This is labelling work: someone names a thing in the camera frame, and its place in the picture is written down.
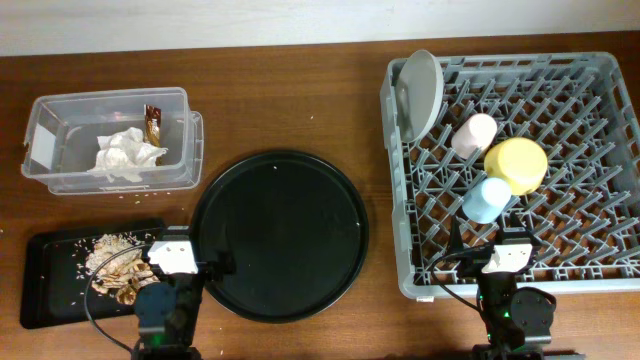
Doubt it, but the blue cup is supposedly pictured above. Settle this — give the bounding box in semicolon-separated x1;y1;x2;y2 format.
462;178;512;224

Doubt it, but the food scraps pile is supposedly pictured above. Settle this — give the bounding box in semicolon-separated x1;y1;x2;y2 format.
75;232;159;305

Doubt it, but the yellow bowl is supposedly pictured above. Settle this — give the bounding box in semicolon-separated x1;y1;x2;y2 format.
484;137;548;196

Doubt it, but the pink cup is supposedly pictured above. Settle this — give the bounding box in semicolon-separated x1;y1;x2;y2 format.
451;113;497;159

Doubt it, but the white napkin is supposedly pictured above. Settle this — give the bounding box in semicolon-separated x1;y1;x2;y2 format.
89;127;168;183

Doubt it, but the gold snack wrapper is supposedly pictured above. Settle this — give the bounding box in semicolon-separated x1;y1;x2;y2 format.
144;104;162;148

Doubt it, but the grey plate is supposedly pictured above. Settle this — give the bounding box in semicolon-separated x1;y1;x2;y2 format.
395;50;444;142

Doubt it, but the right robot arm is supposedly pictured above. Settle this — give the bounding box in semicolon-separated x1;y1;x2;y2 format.
444;214;556;360

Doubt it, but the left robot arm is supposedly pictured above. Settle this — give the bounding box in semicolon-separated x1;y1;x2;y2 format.
131;226;236;360

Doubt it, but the grey dishwasher rack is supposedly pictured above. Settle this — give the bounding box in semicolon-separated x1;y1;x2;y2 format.
380;52;639;301

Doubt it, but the clear plastic waste bin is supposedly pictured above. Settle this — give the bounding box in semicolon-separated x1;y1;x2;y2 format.
21;87;204;195

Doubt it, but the round black serving tray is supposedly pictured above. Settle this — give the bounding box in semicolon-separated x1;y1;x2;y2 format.
191;151;369;323

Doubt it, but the black rectangular tray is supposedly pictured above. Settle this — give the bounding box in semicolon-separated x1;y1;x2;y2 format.
20;218;165;329

